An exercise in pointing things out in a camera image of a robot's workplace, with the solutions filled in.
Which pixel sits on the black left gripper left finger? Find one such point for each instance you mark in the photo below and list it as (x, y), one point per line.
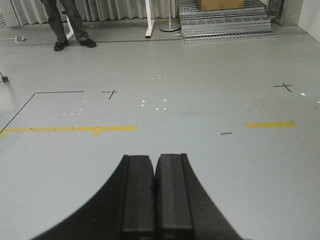
(122, 209)

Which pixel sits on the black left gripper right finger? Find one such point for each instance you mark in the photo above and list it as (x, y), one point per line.
(184, 210)

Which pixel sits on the cart caster wheel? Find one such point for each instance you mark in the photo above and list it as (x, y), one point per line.
(4, 78)

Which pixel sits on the round base pole stand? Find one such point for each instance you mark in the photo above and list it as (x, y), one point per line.
(172, 25)

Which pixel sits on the grey metal grate steps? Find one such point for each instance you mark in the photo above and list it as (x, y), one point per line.
(219, 25)

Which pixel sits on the white floor power box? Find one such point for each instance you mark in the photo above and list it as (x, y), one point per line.
(16, 39)

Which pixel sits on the brown cardboard box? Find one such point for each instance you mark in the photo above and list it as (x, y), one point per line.
(214, 5)

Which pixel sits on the grey curtain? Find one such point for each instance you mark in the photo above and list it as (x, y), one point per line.
(28, 12)

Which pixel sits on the white table leg frame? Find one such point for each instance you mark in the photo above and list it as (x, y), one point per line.
(150, 21)

